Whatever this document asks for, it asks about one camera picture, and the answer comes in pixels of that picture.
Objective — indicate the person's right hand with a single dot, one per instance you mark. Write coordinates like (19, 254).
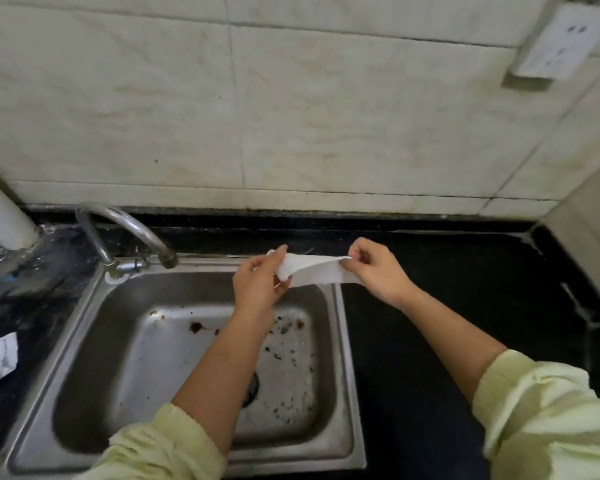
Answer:
(380, 274)

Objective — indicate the person's left hand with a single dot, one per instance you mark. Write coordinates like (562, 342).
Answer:
(255, 292)

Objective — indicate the person's right thumb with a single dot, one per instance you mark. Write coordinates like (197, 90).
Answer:
(352, 265)

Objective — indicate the person's left thumb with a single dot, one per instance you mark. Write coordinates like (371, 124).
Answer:
(283, 286)

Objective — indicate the white paper towel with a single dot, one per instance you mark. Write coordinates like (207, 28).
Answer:
(320, 272)

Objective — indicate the person's right forearm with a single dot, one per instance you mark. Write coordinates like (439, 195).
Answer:
(455, 339)

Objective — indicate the person's left forearm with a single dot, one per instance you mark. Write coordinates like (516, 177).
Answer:
(227, 374)

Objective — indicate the black sink drain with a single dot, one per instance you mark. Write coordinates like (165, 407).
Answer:
(251, 389)

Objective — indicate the chrome curved faucet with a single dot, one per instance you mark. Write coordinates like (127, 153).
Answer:
(130, 222)

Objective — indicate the stainless steel sink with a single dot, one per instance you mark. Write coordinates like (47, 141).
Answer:
(130, 354)

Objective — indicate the pale yellow left sleeve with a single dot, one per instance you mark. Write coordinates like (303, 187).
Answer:
(165, 452)

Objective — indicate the pale yellow sleeve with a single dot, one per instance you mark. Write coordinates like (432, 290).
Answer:
(550, 419)
(165, 452)

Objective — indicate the pale yellow right sleeve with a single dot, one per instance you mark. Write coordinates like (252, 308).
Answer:
(550, 419)

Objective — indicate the white cylindrical roll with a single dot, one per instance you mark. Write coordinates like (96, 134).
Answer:
(5, 214)

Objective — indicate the white wall socket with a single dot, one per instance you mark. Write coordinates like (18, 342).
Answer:
(560, 44)

